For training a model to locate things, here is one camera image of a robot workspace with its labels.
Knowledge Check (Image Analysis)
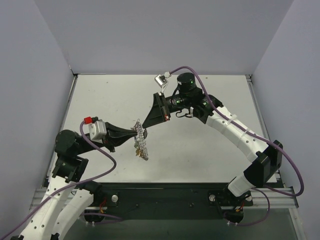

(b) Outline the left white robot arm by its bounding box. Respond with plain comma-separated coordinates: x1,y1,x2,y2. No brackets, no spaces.
11,117,138,240

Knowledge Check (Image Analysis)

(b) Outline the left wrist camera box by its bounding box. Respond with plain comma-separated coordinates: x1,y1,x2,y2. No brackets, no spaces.
84,116,107,142

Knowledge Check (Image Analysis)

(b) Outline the metal disc keyring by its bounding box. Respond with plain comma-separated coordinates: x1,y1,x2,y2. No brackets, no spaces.
131,118,149,161

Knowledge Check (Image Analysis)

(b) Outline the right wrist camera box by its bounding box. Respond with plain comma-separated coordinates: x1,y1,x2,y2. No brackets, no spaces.
154,71,172,93

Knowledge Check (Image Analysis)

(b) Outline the black key tag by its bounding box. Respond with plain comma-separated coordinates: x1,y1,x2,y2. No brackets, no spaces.
143,129,148,139

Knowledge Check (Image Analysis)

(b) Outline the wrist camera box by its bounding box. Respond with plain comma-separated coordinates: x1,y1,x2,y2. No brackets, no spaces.
154,71,172,93
84,116,107,142

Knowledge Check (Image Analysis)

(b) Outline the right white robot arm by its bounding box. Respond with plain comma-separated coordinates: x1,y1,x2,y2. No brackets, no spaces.
142,72,283,198

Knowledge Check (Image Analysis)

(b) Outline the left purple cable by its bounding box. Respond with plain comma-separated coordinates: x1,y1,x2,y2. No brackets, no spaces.
0,119,125,240

